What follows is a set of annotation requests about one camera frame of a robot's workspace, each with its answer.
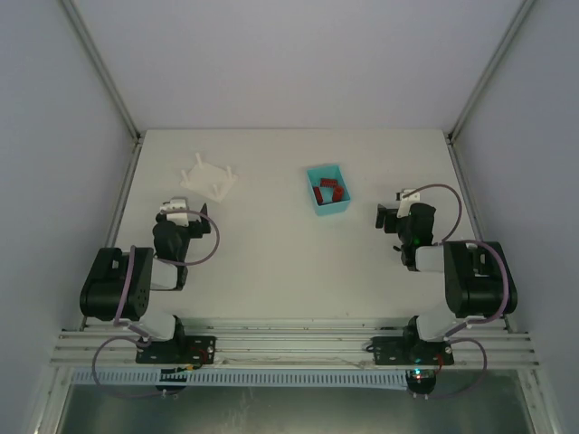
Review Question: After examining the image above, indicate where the red spring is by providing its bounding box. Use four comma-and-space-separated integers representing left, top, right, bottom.
313, 186, 324, 205
319, 178, 338, 188
332, 185, 344, 203

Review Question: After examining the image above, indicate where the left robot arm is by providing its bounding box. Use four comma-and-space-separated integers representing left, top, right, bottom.
80, 199, 221, 371

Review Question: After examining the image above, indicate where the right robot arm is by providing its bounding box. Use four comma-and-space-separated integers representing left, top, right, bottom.
366, 203, 518, 365

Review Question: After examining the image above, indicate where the teal plastic bin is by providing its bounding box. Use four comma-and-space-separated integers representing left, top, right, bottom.
306, 165, 351, 217

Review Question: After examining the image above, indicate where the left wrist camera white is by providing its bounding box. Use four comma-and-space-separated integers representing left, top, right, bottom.
159, 197, 189, 227

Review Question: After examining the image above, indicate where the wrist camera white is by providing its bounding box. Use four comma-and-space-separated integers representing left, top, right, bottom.
159, 197, 189, 227
396, 189, 421, 202

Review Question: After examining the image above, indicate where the white peg base plate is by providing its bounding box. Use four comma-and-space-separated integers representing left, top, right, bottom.
180, 153, 239, 203

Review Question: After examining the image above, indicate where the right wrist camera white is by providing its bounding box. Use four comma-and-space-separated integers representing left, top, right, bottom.
396, 189, 421, 202

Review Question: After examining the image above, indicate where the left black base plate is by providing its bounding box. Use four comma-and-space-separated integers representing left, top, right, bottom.
136, 335, 216, 365

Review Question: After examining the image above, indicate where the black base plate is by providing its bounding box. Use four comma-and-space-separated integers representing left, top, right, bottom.
365, 336, 454, 366
136, 335, 216, 365

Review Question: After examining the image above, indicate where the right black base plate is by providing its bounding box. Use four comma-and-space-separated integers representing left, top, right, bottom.
365, 336, 454, 366

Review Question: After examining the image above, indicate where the aluminium rail frame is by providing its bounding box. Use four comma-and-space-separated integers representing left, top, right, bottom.
50, 318, 539, 370

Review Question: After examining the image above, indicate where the grey slotted cable duct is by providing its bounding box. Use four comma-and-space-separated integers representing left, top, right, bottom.
71, 367, 407, 391

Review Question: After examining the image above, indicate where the left aluminium corner post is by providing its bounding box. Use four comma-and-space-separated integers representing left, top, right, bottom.
59, 0, 141, 143

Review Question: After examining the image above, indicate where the aluminium corner post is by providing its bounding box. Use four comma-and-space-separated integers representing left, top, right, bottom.
59, 0, 141, 143
446, 0, 536, 146

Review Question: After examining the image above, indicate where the right aluminium corner post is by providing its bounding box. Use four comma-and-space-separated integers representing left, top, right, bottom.
446, 0, 536, 146

